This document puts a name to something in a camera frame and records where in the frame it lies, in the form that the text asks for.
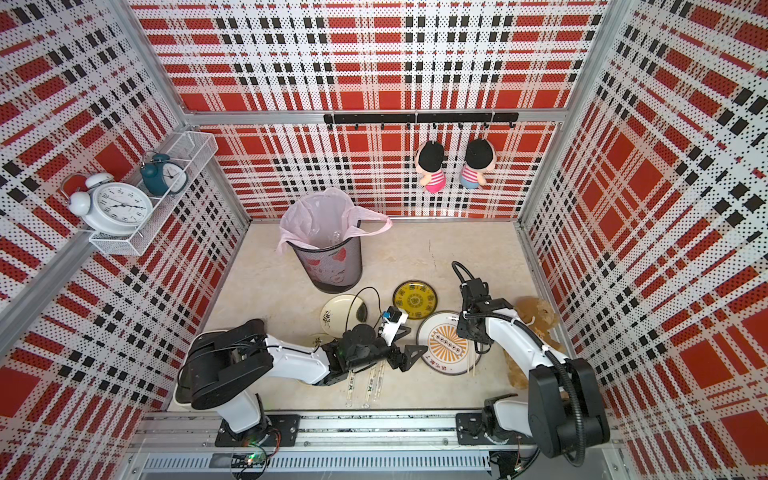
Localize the cream plate with black mark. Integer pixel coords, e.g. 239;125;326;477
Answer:
320;294;368;338

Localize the black wall hook rail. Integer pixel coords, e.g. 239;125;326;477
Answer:
323;112;520;129

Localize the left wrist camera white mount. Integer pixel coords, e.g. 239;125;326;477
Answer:
379;306;408;346

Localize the white wire wall shelf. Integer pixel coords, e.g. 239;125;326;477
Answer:
88;130;218;256

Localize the teal alarm clock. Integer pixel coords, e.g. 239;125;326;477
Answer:
139;153;188;197

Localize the white plate orange sunburst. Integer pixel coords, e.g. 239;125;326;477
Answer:
417;311;473;376

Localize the doll with pink shirt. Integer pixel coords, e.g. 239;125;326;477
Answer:
415;141;446;194

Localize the white alarm clock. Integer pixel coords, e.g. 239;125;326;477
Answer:
68;172;154;237

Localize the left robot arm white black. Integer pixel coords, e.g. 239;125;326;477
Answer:
174;319;428;446

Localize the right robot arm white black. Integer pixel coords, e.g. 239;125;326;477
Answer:
451;261;610;467

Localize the black mesh trash bin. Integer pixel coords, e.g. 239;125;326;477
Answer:
289;237;363;294

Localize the brown teddy bear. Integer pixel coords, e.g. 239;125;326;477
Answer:
503;296;568;391

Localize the doll with striped blue shirt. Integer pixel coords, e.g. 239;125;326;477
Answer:
460;138;497;190

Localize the bare wooden chopstick pair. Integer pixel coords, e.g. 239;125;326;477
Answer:
470;343;479;377

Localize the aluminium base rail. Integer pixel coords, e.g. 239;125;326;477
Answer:
118;410;633;479

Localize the pink plastic bin liner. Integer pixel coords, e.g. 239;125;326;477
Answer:
276;188;393;255

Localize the green circuit board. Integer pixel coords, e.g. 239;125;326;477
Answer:
230;452;267;470

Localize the cream plate with flowers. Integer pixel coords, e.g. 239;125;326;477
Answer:
310;333;336;349

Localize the yellow patterned plate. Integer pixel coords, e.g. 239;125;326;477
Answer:
392;280;438;321

